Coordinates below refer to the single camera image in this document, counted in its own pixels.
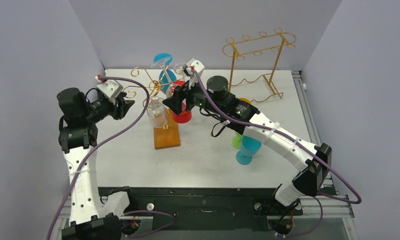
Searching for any red plastic goblet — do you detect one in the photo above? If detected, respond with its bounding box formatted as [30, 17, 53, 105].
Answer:
[168, 80, 192, 124]

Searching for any patterned clear glass goblet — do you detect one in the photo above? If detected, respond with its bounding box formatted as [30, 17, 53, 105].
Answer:
[147, 96, 168, 129]

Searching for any blue plastic goblet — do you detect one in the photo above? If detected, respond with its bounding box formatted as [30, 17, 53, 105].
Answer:
[236, 136, 262, 165]
[153, 52, 177, 94]

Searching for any clear champagne flute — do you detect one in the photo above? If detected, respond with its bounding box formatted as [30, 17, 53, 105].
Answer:
[173, 62, 187, 82]

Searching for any gold spiral rack wooden base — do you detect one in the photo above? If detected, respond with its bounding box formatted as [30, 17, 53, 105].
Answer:
[123, 66, 182, 151]

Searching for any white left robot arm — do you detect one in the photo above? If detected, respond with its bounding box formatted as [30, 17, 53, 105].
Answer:
[56, 87, 137, 240]

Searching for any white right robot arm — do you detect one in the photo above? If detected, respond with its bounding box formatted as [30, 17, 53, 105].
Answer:
[163, 75, 332, 214]

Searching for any orange plastic goblet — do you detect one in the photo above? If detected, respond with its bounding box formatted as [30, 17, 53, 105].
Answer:
[239, 98, 252, 105]

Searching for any green plastic goblet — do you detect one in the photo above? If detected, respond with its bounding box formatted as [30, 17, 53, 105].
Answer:
[232, 132, 242, 150]

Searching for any blue plastic goblet front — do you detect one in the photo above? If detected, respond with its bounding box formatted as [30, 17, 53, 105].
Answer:
[236, 136, 262, 165]

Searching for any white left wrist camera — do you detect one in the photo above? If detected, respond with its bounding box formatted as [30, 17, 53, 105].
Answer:
[95, 75, 123, 105]

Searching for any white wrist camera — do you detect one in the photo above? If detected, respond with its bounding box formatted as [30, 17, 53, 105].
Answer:
[95, 75, 123, 105]
[182, 58, 205, 90]

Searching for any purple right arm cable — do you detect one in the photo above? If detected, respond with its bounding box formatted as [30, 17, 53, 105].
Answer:
[190, 67, 363, 239]

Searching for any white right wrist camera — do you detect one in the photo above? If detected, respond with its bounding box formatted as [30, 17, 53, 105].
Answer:
[182, 58, 205, 90]

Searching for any gold rectangular wire glass rack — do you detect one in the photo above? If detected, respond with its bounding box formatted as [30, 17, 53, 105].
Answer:
[221, 27, 298, 104]

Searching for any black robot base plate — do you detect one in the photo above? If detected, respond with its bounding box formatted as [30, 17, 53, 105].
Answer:
[103, 187, 303, 232]

